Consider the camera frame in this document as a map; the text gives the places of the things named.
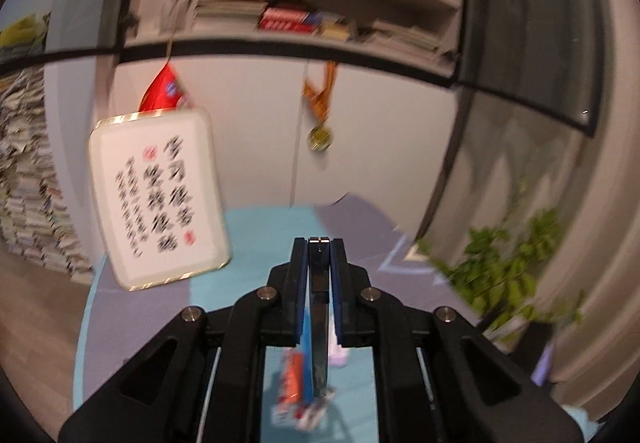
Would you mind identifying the teal grey printed tablecloth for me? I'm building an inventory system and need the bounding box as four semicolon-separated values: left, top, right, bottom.
72;193;501;443

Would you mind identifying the clear acrylic stand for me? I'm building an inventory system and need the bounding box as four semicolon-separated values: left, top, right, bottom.
160;0;197;36

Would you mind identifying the beige curtain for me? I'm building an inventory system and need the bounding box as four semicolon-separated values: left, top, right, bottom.
525;0;640;424

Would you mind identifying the pink checkered pen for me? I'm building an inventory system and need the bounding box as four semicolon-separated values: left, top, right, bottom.
295;388;337;432

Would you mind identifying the red hanging fabric ornament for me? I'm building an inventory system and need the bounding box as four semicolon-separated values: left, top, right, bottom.
138;40;197;114

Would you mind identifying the grey bookcase cabinet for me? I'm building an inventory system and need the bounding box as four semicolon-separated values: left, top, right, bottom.
107;0;465;244

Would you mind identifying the small stack of mixed books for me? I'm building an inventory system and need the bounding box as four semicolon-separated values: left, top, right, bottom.
315;13;359;44

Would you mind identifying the stack of magazines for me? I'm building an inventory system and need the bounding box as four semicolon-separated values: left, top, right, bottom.
192;0;269;32

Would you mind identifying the yellow bundle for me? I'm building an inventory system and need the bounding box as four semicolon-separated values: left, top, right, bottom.
0;14;52;54

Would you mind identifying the white calligraphy sign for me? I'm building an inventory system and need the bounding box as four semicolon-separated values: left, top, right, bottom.
89;107;234;293

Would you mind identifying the green leafy plant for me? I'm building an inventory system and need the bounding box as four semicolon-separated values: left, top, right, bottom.
416;177;587;355

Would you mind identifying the stack of loose papers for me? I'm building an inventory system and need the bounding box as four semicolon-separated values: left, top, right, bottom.
360;19;444;56

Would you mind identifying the red pen with clear cap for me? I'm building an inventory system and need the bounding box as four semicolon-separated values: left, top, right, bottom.
274;352;305;425

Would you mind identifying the dark grey glossy pen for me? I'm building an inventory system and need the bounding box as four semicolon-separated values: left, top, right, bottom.
306;237;332;398

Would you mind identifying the gold medal with striped ribbon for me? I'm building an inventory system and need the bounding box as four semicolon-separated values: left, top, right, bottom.
302;60;342;153

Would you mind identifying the tall pile of papers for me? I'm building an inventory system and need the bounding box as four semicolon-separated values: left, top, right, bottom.
0;50;97;285

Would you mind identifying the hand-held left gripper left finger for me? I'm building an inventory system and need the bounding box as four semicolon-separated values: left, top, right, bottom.
57;237;313;443

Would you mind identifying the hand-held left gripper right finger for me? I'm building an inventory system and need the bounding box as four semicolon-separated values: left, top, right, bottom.
327;237;584;443

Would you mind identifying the stack of red books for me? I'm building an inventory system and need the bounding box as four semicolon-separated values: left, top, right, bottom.
257;6;322;36

